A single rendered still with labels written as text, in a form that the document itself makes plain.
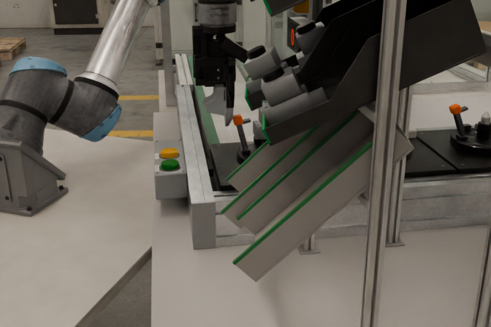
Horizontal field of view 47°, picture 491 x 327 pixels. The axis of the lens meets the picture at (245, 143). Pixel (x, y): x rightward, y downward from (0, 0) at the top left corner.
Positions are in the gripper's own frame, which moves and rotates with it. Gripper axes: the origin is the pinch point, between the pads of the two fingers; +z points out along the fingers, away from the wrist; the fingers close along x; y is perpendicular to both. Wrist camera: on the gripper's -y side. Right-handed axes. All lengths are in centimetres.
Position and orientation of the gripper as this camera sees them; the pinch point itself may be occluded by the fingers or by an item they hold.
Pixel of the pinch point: (229, 120)
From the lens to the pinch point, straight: 120.2
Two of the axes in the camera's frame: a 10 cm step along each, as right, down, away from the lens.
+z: 0.1, 9.4, 3.5
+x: 1.5, 3.5, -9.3
